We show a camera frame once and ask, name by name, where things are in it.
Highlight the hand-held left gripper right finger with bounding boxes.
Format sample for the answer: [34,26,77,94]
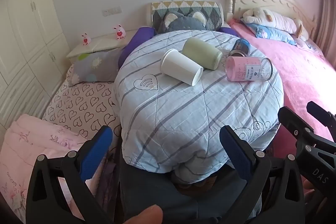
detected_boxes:
[219,125,305,224]

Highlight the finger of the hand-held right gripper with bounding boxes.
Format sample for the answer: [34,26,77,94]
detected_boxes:
[278,106,316,146]
[307,101,336,133]

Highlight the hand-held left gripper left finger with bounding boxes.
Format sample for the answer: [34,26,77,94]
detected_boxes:
[26,126,114,224]

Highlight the white cup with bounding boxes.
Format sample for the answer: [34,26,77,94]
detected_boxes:
[161,49,204,86]

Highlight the green cup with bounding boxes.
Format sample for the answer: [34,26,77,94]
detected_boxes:
[182,38,223,70]

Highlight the person's right hand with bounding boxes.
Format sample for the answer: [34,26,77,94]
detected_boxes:
[304,179,327,224]

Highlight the person's left hand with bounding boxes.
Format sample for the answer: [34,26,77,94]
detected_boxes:
[123,204,164,224]

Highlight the pink bedspread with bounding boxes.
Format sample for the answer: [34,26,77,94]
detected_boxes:
[227,19,336,144]

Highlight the heart print bed sheet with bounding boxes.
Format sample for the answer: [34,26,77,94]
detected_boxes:
[41,63,123,141]

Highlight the pink floral blanket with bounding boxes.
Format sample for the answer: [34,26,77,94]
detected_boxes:
[0,113,111,220]

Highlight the blue striped quilt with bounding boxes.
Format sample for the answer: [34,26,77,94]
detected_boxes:
[112,29,284,183]

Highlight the person's dark trousers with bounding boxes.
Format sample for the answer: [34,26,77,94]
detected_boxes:
[119,145,263,224]

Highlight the clear jar with pink filling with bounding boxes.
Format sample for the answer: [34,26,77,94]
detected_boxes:
[225,56,273,82]

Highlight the grey flower pillow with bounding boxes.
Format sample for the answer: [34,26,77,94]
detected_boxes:
[68,48,124,87]

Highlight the blue printed pillow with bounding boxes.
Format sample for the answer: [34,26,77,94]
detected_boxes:
[246,23,298,46]

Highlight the blue metal can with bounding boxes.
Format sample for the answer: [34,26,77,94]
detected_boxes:
[228,38,251,58]

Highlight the pink curtain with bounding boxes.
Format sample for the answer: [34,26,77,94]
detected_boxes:
[319,0,336,62]

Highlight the white plush toy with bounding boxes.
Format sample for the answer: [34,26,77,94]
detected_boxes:
[241,7,310,41]

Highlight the white nightstand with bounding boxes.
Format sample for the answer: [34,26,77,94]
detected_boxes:
[66,29,137,59]

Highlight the purple bolster pillow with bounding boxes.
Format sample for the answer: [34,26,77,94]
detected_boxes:
[117,26,240,70]

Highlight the white wardrobe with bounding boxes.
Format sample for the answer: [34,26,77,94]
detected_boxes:
[0,0,72,130]

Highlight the grey bear cushion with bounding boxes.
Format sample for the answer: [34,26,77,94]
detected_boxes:
[157,11,211,33]

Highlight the patchwork headboard cushion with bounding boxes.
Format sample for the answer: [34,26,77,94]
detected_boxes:
[151,0,224,31]

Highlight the white wall socket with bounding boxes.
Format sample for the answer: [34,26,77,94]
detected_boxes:
[102,6,123,16]

